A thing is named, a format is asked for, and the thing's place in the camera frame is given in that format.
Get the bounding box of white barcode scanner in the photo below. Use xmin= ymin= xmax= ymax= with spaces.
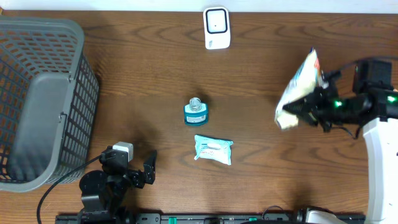
xmin=203 ymin=6 xmax=231 ymax=50

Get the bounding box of teal mouthwash bottle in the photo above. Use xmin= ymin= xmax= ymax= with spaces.
xmin=183 ymin=97 xmax=208 ymax=126

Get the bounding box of dark grey plastic basket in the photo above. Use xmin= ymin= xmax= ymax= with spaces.
xmin=1 ymin=16 xmax=100 ymax=193

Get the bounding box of teal wet wipes pack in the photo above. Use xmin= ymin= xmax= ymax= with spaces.
xmin=194 ymin=135 xmax=234 ymax=166

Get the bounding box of yellow snack bag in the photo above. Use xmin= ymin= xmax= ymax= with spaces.
xmin=274 ymin=48 xmax=323 ymax=130

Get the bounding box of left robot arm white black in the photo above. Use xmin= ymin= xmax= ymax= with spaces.
xmin=78 ymin=146 xmax=157 ymax=224

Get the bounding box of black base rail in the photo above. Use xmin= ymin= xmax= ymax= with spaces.
xmin=55 ymin=213 xmax=365 ymax=224

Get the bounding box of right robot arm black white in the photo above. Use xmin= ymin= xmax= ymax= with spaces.
xmin=282 ymin=56 xmax=397 ymax=223

